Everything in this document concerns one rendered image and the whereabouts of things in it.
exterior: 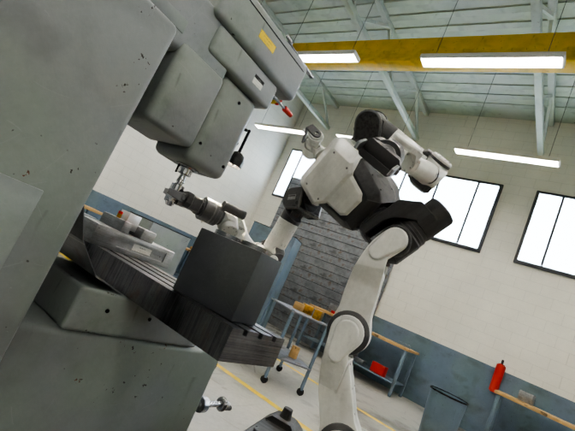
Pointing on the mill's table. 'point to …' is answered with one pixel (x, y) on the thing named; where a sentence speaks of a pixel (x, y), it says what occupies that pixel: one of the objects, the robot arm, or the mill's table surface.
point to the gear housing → (242, 69)
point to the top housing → (262, 44)
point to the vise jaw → (144, 234)
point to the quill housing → (215, 133)
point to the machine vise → (104, 227)
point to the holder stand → (228, 275)
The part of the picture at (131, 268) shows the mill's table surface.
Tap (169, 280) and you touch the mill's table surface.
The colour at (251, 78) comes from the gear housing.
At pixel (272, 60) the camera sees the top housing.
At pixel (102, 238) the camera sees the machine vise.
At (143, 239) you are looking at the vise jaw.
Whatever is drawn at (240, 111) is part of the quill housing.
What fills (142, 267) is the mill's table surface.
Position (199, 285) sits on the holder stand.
